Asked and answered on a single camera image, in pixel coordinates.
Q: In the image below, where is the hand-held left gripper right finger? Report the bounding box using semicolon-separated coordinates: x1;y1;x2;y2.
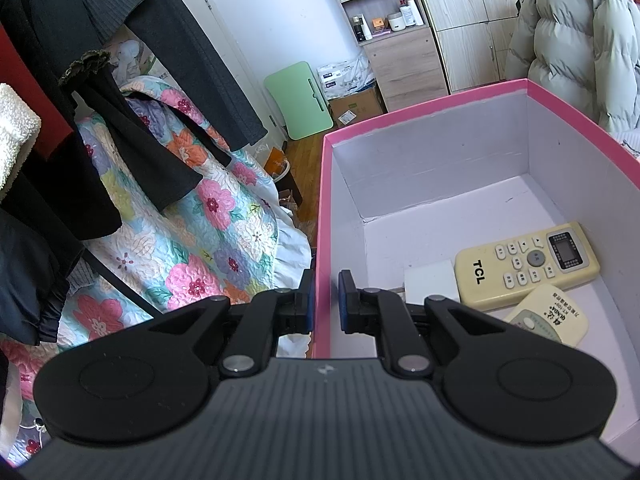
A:
337;269;507;380

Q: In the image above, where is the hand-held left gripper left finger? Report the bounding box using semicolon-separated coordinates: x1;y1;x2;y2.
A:
145;268;317;379

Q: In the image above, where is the white charger plug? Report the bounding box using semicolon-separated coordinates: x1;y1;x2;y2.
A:
403;259;460;307

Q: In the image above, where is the pink cardboard box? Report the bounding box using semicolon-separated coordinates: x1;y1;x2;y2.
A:
310;78;640;464

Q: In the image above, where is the cream air conditioner remote control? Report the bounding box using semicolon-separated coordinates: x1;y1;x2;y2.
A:
502;283;591;347
453;221;601;312

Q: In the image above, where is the floral quilt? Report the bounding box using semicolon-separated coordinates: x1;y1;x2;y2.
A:
0;74;314;467

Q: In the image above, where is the bin with orange bag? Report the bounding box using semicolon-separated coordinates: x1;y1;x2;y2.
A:
262;144;294;184

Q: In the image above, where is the black belt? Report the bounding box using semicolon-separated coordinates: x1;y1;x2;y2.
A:
81;249;157;319

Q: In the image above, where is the brown cardboard box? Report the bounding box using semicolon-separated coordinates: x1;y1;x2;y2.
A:
327;84;386;129

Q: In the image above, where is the green folding table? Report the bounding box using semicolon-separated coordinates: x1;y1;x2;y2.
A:
263;61;335;141

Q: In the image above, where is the black ruffled garment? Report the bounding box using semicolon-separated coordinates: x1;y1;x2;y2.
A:
57;49;201;214

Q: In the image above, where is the wooden shelf cabinet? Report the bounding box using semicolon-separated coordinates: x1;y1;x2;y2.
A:
320;0;451;114

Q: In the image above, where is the black hanging coat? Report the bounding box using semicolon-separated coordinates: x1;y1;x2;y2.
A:
0;0;124;347

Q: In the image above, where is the dark grey hanging garment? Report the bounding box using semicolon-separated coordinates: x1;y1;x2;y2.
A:
64;0;269;152

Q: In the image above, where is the light wooden wardrobe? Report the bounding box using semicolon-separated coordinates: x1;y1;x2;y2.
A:
405;0;539;96

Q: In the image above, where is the cream fleece cuffed coat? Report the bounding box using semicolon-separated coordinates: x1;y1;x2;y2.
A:
0;83;42;189

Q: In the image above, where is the grey puffer jacket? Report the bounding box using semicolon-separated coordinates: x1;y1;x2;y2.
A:
503;0;640;136

